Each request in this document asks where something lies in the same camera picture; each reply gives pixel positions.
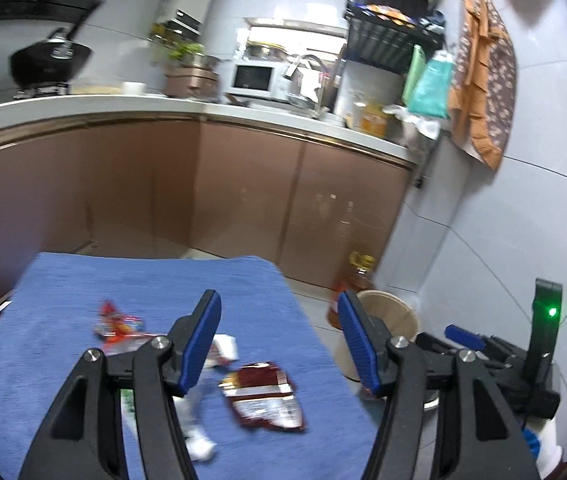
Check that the black wok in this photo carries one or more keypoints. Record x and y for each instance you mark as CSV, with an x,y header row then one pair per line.
x,y
48,62

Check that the brown kitchen cabinet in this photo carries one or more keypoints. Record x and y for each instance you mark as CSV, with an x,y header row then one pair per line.
x,y
243,185

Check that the small white wrapper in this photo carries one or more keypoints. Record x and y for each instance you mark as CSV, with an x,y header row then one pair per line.
x,y
226,347

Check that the dark red snack wrapper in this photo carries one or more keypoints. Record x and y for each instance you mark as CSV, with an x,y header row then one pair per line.
x,y
263,395

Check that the steel pot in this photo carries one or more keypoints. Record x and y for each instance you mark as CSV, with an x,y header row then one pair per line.
x,y
263,51

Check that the blue towel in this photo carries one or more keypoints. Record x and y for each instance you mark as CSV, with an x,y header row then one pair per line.
x,y
273,310

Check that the orange patterned apron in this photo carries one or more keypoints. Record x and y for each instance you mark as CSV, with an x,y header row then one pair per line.
x,y
483,85

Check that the brown cooking pot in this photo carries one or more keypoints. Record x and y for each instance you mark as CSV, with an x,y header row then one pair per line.
x,y
191,82

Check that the green plant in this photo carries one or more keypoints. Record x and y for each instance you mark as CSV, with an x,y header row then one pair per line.
x,y
186,51

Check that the green and white wrapper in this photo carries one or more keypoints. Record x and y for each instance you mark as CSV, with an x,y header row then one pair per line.
x,y
127,407

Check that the beige waste bin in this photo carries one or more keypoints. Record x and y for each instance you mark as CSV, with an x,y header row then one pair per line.
x,y
393,317

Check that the black dish rack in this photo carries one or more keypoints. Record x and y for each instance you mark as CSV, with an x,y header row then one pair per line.
x,y
393,20

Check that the gas stove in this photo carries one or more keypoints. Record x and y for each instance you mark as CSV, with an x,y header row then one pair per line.
x,y
28,92

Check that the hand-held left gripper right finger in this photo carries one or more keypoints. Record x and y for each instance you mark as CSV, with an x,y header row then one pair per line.
x,y
358,345

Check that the white cloth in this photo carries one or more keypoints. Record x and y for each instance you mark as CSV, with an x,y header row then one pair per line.
x,y
416,122

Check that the white bowl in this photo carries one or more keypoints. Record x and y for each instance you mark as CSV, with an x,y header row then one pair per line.
x,y
133,88

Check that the yellow bottle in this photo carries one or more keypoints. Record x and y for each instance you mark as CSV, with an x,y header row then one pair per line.
x,y
371,120

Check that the green cloth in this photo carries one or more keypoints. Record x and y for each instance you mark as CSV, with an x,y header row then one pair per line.
x,y
413,72

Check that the teal bag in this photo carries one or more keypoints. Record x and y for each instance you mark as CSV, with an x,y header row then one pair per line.
x,y
428,90

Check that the person's right hand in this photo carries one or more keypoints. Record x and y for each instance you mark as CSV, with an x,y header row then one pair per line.
x,y
548,445

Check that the cooking oil bottle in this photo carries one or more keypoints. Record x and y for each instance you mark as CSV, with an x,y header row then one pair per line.
x,y
358,280

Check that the steel faucet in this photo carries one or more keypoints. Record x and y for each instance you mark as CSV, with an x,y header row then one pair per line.
x,y
308,67

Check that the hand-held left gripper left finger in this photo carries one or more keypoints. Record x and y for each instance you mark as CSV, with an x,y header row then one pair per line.
x,y
203,340

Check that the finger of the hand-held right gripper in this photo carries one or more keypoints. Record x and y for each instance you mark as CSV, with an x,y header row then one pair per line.
x,y
431,342
463,335

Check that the white microwave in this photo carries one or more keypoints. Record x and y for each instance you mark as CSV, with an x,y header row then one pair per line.
x,y
256,79

